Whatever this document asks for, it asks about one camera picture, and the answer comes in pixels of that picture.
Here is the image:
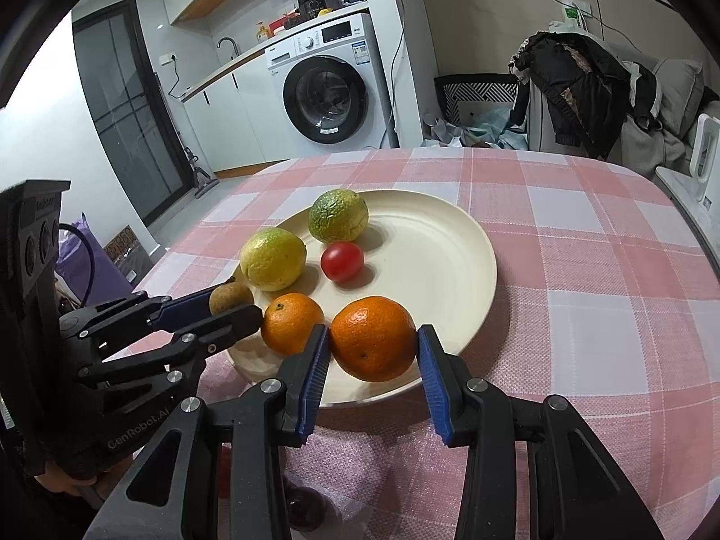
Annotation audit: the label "green passion fruit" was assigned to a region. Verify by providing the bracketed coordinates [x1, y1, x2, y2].
[307, 188, 369, 244]

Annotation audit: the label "white washing machine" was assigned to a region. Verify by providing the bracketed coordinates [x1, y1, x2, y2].
[265, 11, 398, 156]

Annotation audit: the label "cream round plate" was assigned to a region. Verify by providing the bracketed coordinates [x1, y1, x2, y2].
[225, 188, 500, 406]

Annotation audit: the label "brown longan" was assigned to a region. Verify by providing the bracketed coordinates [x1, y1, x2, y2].
[209, 282, 254, 316]

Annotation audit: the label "large orange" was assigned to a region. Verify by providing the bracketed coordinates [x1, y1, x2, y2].
[329, 296, 417, 383]

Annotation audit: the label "yellow-green citrus fruit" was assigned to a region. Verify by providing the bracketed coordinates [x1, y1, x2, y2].
[239, 228, 306, 293]

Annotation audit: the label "purple plastic bag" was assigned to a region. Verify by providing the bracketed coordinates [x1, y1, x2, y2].
[56, 215, 132, 306]

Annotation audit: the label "person's left hand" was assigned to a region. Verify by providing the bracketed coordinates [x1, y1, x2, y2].
[34, 456, 133, 499]

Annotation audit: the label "dark glass door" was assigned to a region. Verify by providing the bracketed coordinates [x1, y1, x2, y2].
[72, 0, 193, 225]

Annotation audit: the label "red cherry tomato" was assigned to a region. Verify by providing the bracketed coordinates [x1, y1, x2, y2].
[216, 444, 232, 500]
[321, 241, 364, 283]

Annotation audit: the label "dark purple grape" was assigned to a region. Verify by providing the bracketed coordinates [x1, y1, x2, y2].
[286, 486, 327, 531]

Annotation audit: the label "white lower kitchen cabinets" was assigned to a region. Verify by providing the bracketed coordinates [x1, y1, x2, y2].
[184, 56, 295, 173]

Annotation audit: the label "grey sofa cushion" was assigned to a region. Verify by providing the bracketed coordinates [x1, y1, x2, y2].
[654, 58, 704, 139]

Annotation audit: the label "kitchen faucet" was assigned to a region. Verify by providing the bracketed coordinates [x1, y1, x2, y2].
[217, 36, 240, 61]

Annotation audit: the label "black patterned basket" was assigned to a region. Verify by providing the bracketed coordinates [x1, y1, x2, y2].
[434, 73, 518, 124]

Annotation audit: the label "black rice cooker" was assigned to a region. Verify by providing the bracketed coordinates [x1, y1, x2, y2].
[298, 0, 343, 21]

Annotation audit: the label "black jacket on chair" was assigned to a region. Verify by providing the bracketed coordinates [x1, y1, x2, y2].
[508, 32, 662, 160]

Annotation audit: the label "white electric kettle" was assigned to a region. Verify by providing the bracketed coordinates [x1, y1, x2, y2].
[689, 113, 719, 212]

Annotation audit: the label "pink checkered tablecloth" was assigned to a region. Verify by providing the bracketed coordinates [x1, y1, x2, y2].
[139, 149, 719, 539]

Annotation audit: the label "small orange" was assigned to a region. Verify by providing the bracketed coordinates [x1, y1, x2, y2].
[261, 292, 324, 356]

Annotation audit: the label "white side table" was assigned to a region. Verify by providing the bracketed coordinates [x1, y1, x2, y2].
[655, 167, 719, 275]

